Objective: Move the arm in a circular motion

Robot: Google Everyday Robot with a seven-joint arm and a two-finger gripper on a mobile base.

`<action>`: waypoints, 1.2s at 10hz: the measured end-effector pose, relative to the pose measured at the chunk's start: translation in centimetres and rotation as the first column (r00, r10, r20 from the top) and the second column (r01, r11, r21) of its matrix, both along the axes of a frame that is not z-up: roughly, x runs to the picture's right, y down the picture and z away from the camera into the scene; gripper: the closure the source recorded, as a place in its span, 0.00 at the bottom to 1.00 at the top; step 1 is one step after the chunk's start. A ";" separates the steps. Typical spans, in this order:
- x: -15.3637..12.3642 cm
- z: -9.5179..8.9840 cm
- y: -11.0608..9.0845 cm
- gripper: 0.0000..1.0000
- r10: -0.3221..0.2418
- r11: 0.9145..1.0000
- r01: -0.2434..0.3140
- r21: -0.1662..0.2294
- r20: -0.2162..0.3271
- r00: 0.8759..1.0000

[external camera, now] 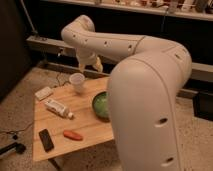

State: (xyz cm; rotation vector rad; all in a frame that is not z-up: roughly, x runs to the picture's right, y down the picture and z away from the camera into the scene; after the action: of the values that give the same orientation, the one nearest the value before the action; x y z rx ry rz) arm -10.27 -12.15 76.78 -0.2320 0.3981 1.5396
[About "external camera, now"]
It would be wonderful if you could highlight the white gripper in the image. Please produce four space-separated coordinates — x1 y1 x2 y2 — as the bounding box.
76 48 103 72

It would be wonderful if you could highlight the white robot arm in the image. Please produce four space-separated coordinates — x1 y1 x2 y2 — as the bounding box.
61 15 192 171

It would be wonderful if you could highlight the translucent plastic cup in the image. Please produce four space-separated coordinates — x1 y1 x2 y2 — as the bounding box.
69 73 85 93

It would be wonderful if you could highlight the green bowl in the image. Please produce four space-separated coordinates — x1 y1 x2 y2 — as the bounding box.
92 91 109 120

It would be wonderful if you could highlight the small wooden table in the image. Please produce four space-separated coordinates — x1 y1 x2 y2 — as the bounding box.
33 77 113 162

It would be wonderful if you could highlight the white tube bottle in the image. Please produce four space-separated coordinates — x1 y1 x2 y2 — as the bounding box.
44 99 73 119

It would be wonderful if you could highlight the orange carrot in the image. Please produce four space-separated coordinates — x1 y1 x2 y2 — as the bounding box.
63 130 83 141

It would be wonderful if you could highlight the grey baseboard heater rail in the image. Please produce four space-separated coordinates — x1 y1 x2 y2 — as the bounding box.
26 36 213 83

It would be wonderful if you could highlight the hanging black cable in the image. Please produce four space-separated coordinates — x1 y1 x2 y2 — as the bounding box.
158 8 168 38

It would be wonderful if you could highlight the black floor cable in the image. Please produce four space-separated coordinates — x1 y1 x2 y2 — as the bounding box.
0 121 35 140

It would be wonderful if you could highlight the black handle tool on floor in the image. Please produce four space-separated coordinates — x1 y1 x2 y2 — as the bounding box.
0 142 26 155

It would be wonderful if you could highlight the long wall shelf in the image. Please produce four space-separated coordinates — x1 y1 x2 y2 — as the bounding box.
44 0 213 22

